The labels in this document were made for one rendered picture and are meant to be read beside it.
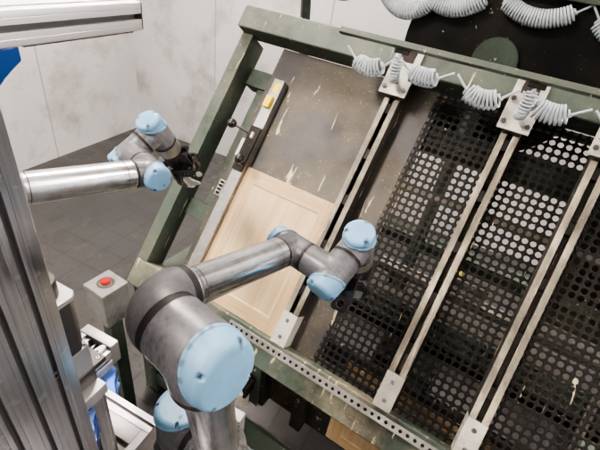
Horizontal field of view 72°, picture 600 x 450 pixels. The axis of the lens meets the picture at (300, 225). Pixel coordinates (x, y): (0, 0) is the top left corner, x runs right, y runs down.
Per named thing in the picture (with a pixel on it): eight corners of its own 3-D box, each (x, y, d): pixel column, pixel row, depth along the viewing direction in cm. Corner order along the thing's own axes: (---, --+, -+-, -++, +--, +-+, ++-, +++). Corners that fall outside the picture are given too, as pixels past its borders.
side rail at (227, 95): (154, 258, 192) (137, 256, 182) (254, 45, 192) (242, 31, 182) (162, 263, 190) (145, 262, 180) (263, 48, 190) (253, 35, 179)
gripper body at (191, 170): (198, 180, 138) (183, 160, 127) (175, 181, 139) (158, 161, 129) (203, 162, 141) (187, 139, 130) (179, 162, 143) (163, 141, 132)
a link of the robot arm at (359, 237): (333, 236, 91) (355, 210, 94) (334, 258, 101) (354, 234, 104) (362, 254, 88) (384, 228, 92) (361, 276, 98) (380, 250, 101)
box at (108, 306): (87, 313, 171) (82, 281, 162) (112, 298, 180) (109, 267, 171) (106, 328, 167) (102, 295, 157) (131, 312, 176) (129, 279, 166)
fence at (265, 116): (185, 281, 177) (179, 281, 174) (279, 82, 177) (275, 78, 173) (193, 287, 176) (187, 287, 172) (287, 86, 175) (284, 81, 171)
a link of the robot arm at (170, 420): (187, 400, 107) (185, 368, 99) (221, 436, 100) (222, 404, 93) (145, 433, 98) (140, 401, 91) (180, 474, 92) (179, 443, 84)
